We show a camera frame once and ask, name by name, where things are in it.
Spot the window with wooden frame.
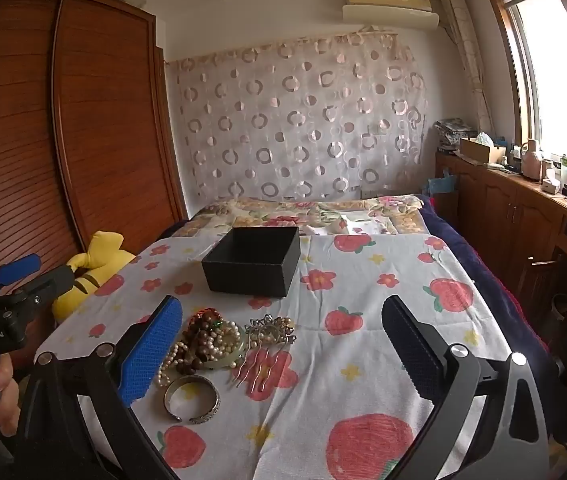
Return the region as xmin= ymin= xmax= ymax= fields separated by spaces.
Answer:
xmin=479 ymin=0 xmax=567 ymax=177

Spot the white tissue box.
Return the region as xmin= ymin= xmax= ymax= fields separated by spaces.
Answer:
xmin=540 ymin=160 xmax=563 ymax=195

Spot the yellow plush toy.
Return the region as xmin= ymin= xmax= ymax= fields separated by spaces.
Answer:
xmin=52 ymin=230 xmax=137 ymax=320

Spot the silver engraved cuff bracelet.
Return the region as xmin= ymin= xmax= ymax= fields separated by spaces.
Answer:
xmin=164 ymin=375 xmax=222 ymax=425

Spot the brown wooden wardrobe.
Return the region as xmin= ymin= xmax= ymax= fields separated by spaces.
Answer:
xmin=0 ymin=0 xmax=189 ymax=321

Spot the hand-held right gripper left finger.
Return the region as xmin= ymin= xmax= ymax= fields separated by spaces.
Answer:
xmin=10 ymin=295 xmax=184 ymax=480

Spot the black cardboard box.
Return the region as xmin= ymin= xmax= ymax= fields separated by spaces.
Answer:
xmin=201 ymin=226 xmax=301 ymax=297

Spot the white wall air conditioner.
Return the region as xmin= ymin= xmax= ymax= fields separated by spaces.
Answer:
xmin=341 ymin=0 xmax=441 ymax=29

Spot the sheer circle pattern curtain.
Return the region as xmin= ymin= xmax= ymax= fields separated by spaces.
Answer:
xmin=164 ymin=24 xmax=430 ymax=204

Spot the white strawberry print blanket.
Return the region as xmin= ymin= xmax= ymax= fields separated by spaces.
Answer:
xmin=33 ymin=232 xmax=550 ymax=480

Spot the open cardboard box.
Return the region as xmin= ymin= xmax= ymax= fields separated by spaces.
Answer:
xmin=458 ymin=137 xmax=507 ymax=166

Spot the blue plastic bag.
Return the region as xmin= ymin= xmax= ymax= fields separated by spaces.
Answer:
xmin=426 ymin=169 xmax=459 ymax=197

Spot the long wooden cabinet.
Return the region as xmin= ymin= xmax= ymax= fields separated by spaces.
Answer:
xmin=433 ymin=151 xmax=567 ymax=321

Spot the pale green jade bangle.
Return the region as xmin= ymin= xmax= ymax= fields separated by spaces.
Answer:
xmin=202 ymin=335 xmax=245 ymax=371

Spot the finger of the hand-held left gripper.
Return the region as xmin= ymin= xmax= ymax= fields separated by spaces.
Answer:
xmin=10 ymin=265 xmax=75 ymax=311
xmin=0 ymin=254 xmax=41 ymax=303

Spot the white pearl necklace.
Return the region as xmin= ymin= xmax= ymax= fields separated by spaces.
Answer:
xmin=157 ymin=317 xmax=243 ymax=389

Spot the tied floral window curtain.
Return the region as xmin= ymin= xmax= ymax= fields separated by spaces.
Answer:
xmin=437 ymin=0 xmax=495 ymax=132

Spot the silver hair comb with pearls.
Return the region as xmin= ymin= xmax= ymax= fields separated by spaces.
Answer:
xmin=232 ymin=313 xmax=297 ymax=392

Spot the brown wooden bead bracelet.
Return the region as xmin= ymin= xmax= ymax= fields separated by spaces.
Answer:
xmin=177 ymin=311 xmax=220 ymax=377

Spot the dark wooden chair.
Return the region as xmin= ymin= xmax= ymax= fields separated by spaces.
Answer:
xmin=517 ymin=252 xmax=567 ymax=313

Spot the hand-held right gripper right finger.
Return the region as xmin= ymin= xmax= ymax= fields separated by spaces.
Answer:
xmin=381 ymin=294 xmax=551 ymax=480

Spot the floral quilt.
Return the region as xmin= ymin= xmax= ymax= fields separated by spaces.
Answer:
xmin=170 ymin=194 xmax=432 ymax=239

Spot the pile of folded cloths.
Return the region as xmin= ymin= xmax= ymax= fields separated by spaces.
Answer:
xmin=433 ymin=118 xmax=479 ymax=154

